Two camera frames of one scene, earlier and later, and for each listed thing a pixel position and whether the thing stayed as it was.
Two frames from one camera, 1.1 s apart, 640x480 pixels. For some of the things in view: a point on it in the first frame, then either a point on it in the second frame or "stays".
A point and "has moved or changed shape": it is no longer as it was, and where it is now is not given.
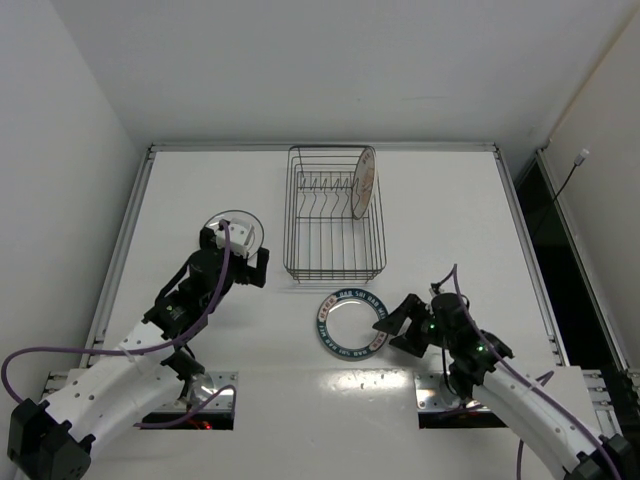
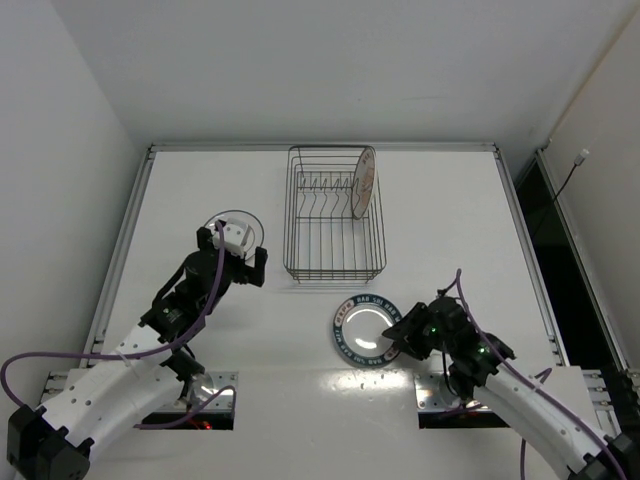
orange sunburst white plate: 364,182 stays
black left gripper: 248,270 stays
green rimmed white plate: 345,324 has moved or changed shape
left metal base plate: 211,391 stays
